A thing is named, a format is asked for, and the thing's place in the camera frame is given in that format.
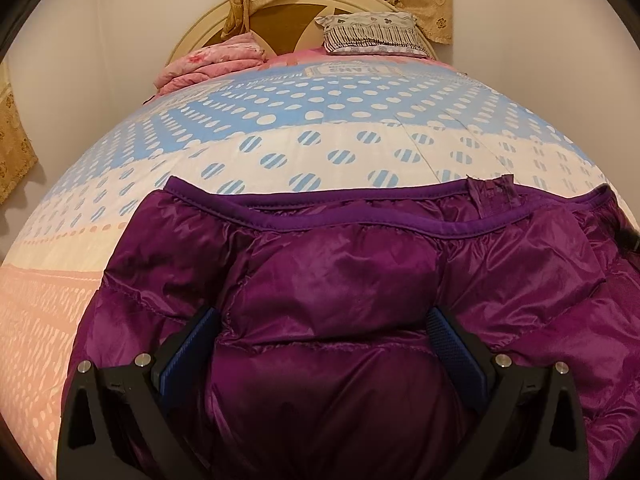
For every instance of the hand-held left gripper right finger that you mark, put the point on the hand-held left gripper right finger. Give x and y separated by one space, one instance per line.
457 355

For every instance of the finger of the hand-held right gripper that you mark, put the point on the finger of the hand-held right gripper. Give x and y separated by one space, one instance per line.
630 237

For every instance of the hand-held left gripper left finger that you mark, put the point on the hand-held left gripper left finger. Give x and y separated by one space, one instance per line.
187 355

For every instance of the purple hooded puffer jacket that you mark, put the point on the purple hooded puffer jacket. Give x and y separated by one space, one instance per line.
340 270

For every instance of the narrow beige floral curtain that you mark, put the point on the narrow beige floral curtain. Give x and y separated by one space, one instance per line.
15 145

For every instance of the polka dot bed sheet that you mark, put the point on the polka dot bed sheet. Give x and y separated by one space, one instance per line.
300 100

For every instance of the folded pink floral quilt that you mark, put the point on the folded pink floral quilt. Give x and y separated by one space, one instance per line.
210 60

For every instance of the striped patterned pillow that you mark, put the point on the striped patterned pillow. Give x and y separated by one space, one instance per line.
372 35

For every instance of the cream wooden headboard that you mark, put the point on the cream wooden headboard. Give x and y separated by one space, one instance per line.
295 25

